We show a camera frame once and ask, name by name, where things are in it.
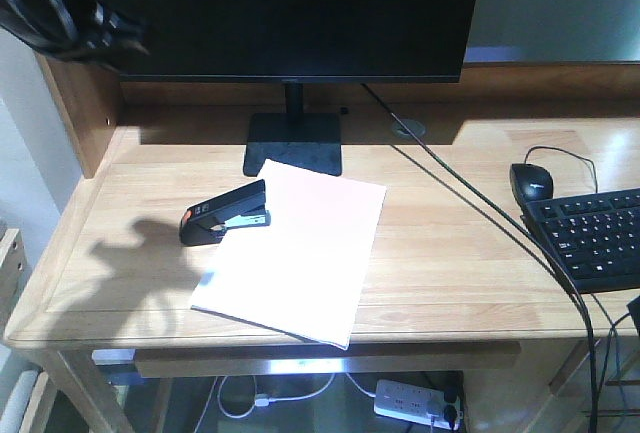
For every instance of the black monitor with stand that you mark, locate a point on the black monitor with stand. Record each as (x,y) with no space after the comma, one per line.
(296,42)

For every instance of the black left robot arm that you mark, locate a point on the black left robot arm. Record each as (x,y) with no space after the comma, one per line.
(80,31)

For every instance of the wooden desk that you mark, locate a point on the wooden desk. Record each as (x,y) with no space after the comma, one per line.
(451,284)

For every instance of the black stapler orange tab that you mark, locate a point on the black stapler orange tab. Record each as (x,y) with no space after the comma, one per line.
(208,222)

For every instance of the white power strip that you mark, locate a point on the white power strip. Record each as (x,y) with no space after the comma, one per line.
(437,409)

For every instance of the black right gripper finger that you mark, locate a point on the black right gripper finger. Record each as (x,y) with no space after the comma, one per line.
(634,312)

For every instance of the black keyboard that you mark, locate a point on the black keyboard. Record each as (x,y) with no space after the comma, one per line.
(593,237)

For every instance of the black computer mouse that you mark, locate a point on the black computer mouse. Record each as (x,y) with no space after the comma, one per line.
(529,183)

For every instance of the white paper sheets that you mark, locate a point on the white paper sheets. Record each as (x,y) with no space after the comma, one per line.
(303,274)

